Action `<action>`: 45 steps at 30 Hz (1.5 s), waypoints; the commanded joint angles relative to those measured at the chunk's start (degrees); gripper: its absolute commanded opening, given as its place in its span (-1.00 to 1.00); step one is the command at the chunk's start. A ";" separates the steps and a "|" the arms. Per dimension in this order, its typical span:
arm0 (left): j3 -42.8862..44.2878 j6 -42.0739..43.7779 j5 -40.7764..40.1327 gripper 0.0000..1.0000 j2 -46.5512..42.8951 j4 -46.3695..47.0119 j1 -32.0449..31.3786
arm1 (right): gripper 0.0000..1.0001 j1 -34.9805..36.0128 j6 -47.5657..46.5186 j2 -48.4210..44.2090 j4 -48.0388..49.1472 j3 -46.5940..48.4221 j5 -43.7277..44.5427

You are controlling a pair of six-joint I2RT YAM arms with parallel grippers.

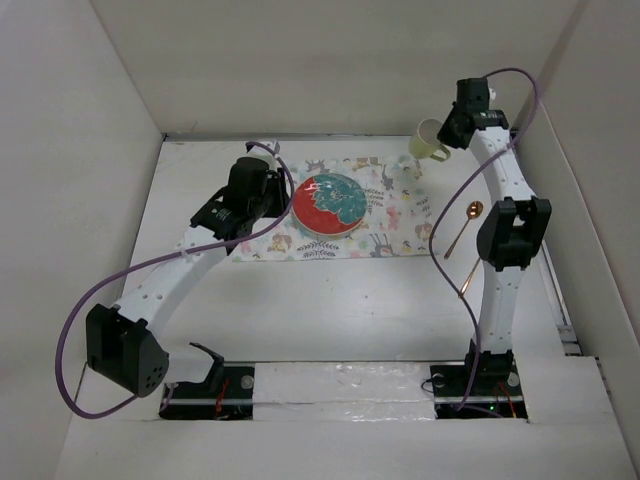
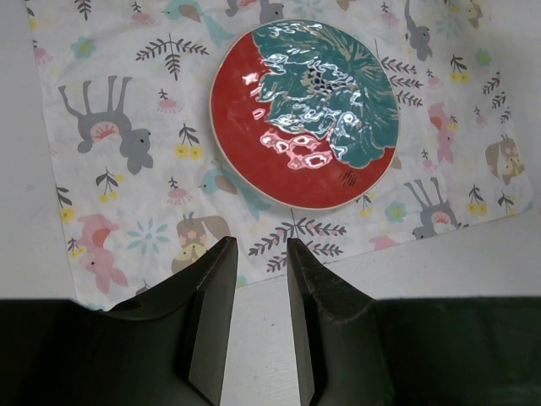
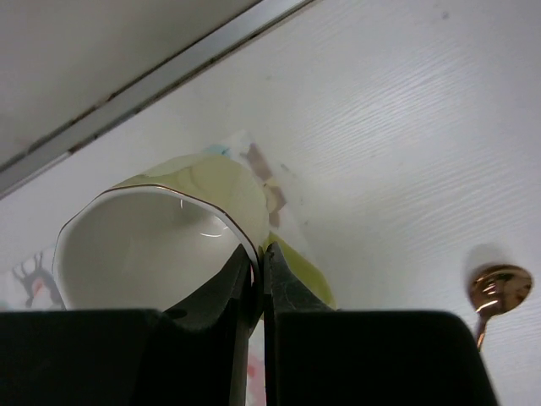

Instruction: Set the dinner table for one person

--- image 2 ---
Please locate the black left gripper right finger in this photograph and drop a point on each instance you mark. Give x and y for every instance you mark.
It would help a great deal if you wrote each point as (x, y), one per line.
(352, 349)

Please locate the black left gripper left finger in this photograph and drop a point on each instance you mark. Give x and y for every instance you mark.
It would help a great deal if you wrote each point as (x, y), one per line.
(165, 346)

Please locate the red and teal plate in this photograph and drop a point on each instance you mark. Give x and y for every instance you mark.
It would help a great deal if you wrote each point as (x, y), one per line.
(305, 114)

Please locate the animal print cloth placemat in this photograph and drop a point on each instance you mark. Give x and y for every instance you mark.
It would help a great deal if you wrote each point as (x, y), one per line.
(144, 190)

